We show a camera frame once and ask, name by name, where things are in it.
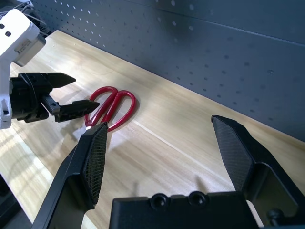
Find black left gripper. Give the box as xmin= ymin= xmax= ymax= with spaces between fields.
xmin=9 ymin=72 xmax=101 ymax=124

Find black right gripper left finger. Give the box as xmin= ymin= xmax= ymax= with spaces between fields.
xmin=30 ymin=122 xmax=109 ymax=229

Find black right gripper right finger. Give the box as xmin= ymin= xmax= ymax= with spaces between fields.
xmin=211 ymin=114 xmax=305 ymax=227

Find red handled scissors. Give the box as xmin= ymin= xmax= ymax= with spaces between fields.
xmin=72 ymin=86 xmax=137 ymax=140

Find grey pegboard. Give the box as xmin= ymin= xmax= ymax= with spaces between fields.
xmin=30 ymin=0 xmax=305 ymax=144

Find grey loose cable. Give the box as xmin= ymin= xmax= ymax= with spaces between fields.
xmin=0 ymin=0 xmax=50 ymax=37

